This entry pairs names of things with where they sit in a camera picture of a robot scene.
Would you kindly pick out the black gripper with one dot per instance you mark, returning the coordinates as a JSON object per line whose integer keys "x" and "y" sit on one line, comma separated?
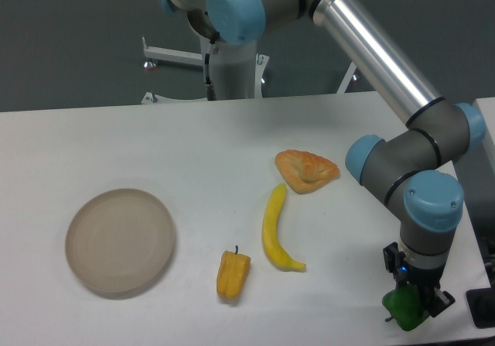
{"x": 433, "y": 300}

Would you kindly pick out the green bell pepper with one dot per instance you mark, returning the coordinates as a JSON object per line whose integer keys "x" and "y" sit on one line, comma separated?
{"x": 405, "y": 307}

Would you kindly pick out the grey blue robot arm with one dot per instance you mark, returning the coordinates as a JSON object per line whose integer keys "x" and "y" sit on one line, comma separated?
{"x": 403, "y": 173}

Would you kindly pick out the yellow bell pepper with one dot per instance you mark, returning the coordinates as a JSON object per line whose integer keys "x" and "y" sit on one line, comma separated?
{"x": 232, "y": 274}

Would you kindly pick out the black device at table edge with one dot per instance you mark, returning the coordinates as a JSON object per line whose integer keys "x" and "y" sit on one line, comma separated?
{"x": 481, "y": 306}

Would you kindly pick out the yellow banana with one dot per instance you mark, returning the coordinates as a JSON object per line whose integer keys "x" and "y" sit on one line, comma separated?
{"x": 273, "y": 249}

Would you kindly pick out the orange pastry turnover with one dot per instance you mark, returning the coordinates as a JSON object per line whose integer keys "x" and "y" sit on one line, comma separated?
{"x": 305, "y": 172}

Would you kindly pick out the white side table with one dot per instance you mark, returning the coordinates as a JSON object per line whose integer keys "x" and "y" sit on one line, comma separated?
{"x": 487, "y": 109}

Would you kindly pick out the beige round plate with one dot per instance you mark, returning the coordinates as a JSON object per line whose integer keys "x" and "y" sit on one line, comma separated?
{"x": 120, "y": 242}

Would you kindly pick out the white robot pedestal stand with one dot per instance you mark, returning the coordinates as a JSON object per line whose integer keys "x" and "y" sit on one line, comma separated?
{"x": 294, "y": 60}

